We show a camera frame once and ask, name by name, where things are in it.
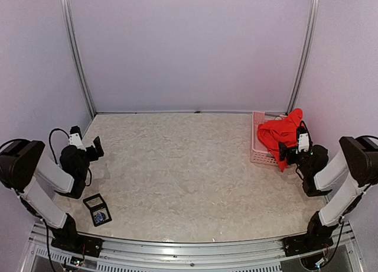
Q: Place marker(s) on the left aluminium frame post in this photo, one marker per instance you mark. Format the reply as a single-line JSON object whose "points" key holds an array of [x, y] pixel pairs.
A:
{"points": [[77, 61]]}

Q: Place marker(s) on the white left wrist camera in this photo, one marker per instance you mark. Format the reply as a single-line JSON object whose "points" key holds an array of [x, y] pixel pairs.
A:
{"points": [[75, 137]]}

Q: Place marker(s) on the front aluminium rail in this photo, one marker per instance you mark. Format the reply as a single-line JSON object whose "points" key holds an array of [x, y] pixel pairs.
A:
{"points": [[119, 254]]}

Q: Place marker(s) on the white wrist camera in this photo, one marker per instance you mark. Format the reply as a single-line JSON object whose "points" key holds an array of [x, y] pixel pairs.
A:
{"points": [[75, 137], [304, 142]]}

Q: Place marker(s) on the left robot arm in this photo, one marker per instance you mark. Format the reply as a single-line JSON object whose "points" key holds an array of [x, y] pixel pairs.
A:
{"points": [[25, 162]]}

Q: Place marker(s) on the black open brooch box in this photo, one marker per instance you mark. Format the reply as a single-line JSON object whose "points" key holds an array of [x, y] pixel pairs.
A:
{"points": [[95, 204]]}

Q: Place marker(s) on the red t-shirt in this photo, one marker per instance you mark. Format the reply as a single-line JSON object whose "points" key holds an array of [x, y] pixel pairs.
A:
{"points": [[273, 132]]}

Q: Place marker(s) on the aluminium frame post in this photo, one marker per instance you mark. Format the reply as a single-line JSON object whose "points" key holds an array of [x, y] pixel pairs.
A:
{"points": [[77, 61], [306, 49]]}

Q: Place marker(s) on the right aluminium frame post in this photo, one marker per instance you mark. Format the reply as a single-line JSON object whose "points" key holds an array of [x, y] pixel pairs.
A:
{"points": [[306, 49]]}

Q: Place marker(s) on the pink plastic basket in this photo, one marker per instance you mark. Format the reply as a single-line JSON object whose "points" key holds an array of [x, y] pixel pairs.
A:
{"points": [[258, 152]]}

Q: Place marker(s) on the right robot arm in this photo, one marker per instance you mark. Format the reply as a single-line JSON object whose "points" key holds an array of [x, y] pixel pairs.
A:
{"points": [[356, 163]]}

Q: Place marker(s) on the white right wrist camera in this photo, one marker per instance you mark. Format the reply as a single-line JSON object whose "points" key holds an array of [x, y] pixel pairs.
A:
{"points": [[304, 142]]}

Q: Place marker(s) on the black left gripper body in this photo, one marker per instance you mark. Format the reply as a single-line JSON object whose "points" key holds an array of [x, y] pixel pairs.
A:
{"points": [[94, 155]]}

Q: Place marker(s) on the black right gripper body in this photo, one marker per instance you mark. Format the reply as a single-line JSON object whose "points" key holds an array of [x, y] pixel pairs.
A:
{"points": [[290, 151]]}

